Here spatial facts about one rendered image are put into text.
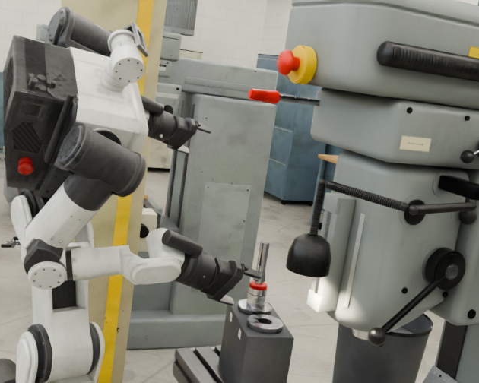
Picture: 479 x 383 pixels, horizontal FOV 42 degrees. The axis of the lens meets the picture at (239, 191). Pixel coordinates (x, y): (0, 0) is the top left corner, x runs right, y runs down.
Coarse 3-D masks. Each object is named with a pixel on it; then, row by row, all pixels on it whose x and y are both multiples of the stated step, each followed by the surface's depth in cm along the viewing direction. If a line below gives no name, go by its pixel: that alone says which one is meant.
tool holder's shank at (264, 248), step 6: (264, 246) 158; (264, 252) 158; (258, 258) 160; (264, 258) 159; (258, 264) 160; (264, 264) 159; (258, 270) 160; (264, 270) 160; (264, 276) 160; (258, 282) 160
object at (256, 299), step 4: (248, 292) 162; (252, 292) 160; (256, 292) 159; (260, 292) 159; (264, 292) 160; (248, 296) 161; (252, 296) 160; (256, 296) 160; (260, 296) 160; (264, 296) 160; (248, 300) 161; (252, 300) 160; (256, 300) 160; (260, 300) 160; (264, 300) 161; (248, 304) 161; (252, 304) 160; (256, 304) 160; (260, 304) 160; (264, 304) 162; (252, 308) 160; (256, 308) 160; (260, 308) 161
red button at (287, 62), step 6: (282, 54) 97; (288, 54) 96; (282, 60) 97; (288, 60) 96; (294, 60) 97; (282, 66) 97; (288, 66) 96; (294, 66) 97; (282, 72) 97; (288, 72) 97
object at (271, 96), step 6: (252, 90) 107; (258, 90) 107; (264, 90) 108; (270, 90) 108; (276, 90) 109; (252, 96) 107; (258, 96) 107; (264, 96) 107; (270, 96) 108; (276, 96) 108; (282, 96) 110; (288, 96) 110; (264, 102) 109; (270, 102) 109; (276, 102) 109; (288, 102) 111; (294, 102) 111; (300, 102) 111; (306, 102) 112; (312, 102) 112; (318, 102) 113
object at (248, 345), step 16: (240, 304) 162; (240, 320) 155; (256, 320) 153; (272, 320) 154; (224, 336) 166; (240, 336) 151; (256, 336) 147; (272, 336) 148; (288, 336) 150; (224, 352) 165; (240, 352) 150; (256, 352) 148; (272, 352) 149; (288, 352) 150; (224, 368) 163; (240, 368) 149; (256, 368) 149; (272, 368) 150; (288, 368) 151
